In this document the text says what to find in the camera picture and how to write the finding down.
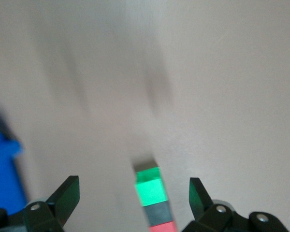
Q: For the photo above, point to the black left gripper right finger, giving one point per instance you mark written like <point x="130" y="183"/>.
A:
<point x="198" y="200"/>

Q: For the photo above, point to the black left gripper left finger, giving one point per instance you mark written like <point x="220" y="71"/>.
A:
<point x="65" y="198"/>

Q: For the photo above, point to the blue plastic bin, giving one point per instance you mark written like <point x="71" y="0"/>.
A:
<point x="3" y="174"/>

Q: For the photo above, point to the red cube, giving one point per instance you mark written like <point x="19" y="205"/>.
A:
<point x="163" y="227"/>

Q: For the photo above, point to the black cube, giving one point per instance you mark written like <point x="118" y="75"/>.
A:
<point x="158" y="211"/>

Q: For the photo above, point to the green cube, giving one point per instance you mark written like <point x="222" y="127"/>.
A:
<point x="151" y="191"/>

